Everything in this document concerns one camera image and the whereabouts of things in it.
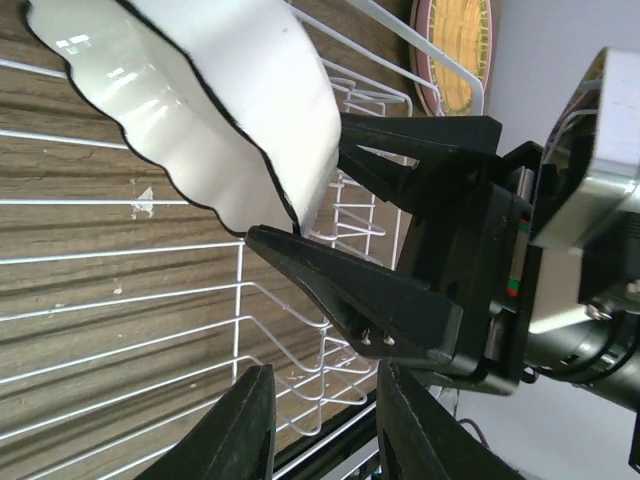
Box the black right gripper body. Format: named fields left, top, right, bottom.
left=399, top=141, right=542, bottom=395

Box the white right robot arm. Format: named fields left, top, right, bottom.
left=246, top=110, right=639, bottom=410

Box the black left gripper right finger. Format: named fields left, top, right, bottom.
left=377, top=360, right=522, bottom=480

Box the white wire dish rack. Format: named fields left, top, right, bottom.
left=0, top=0, right=485, bottom=480

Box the white scalloped bowl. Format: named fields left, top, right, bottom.
left=25, top=1, right=341, bottom=236

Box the black aluminium frame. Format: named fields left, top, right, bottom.
left=272, top=393, right=378, bottom=479

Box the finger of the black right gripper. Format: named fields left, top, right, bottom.
left=338, top=113, right=502, bottom=215
left=246, top=226, right=463, bottom=361

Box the yellow woven bamboo tray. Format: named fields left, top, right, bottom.
left=428, top=0, right=493, bottom=116

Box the pink plate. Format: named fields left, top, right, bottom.
left=409, top=1, right=494, bottom=116

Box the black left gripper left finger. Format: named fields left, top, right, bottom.
left=137, top=365, right=276, bottom=480

